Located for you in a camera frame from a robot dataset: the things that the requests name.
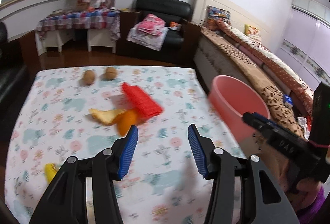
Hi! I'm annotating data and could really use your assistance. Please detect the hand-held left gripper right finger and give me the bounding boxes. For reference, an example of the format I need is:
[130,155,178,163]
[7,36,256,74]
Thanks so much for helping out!
[188,124,301,224]

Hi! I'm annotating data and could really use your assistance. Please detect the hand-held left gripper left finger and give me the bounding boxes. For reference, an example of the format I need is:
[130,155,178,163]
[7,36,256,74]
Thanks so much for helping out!
[29,125,139,224]

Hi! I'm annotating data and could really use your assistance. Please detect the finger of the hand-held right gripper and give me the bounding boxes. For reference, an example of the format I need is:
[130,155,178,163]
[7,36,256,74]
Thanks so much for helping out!
[242,111,279,137]

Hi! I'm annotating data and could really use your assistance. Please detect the pink plastic bucket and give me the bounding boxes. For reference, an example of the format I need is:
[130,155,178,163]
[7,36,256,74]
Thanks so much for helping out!
[208,75,271,143]

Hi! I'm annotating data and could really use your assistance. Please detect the red foam net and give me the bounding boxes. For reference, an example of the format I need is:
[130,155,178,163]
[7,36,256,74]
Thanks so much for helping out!
[121,82,164,120]

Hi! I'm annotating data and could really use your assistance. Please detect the yellow plastic bag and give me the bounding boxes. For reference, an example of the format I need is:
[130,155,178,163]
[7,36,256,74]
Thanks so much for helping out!
[44,163,60,184]

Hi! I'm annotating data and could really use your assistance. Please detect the purple sleeved right forearm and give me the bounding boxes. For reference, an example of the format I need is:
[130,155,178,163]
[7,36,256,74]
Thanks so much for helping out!
[295,184,330,224]

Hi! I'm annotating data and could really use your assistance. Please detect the person's right hand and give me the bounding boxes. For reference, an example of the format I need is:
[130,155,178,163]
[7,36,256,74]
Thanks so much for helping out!
[259,145,323,210]

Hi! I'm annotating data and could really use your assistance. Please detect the brown floral quilt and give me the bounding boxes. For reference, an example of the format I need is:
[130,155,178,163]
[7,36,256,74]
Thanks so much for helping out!
[214,19,317,137]

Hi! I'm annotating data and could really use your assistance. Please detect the floral bear tablecloth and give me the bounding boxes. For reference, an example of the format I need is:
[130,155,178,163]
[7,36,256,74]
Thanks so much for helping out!
[5,66,249,224]

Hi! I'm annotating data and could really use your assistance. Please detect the walnut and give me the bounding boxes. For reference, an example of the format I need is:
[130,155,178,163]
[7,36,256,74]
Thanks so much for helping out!
[104,67,118,81]
[82,70,96,86]

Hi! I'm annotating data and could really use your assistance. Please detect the brown bed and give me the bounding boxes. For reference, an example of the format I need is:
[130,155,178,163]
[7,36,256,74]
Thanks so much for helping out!
[193,27,314,141]

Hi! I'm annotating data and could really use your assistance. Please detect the yellow flowered pillow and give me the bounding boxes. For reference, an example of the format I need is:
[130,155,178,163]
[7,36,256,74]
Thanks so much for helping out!
[245,24,260,40]

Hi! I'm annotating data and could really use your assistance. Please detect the white wardrobe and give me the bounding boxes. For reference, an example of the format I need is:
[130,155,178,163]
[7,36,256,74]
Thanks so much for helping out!
[281,0,330,84]

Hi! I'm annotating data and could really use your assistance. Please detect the colourful printed pillow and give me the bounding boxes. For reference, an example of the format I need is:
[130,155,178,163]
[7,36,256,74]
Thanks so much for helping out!
[207,6,231,30]

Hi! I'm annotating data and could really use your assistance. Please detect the white folded cloth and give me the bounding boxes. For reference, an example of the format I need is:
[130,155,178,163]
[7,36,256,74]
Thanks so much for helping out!
[127,26,170,51]

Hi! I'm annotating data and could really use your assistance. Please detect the cream bed headboard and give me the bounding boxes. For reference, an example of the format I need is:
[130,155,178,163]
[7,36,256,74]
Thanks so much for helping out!
[192,0,261,37]

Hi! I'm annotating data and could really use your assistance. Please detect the pink folded blanket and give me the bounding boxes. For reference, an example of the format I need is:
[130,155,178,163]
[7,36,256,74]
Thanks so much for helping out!
[137,13,165,35]

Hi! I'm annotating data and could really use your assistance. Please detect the black armchair with clothes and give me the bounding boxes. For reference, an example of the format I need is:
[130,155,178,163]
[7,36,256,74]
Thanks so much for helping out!
[116,0,202,65]

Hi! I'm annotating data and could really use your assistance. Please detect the checked tablecloth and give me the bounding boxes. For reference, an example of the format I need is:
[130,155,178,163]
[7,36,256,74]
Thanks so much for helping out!
[35,9,121,41]

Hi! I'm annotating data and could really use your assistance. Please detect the large black leather armchair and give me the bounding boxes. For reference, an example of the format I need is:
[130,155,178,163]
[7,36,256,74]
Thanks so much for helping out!
[0,22,29,107]

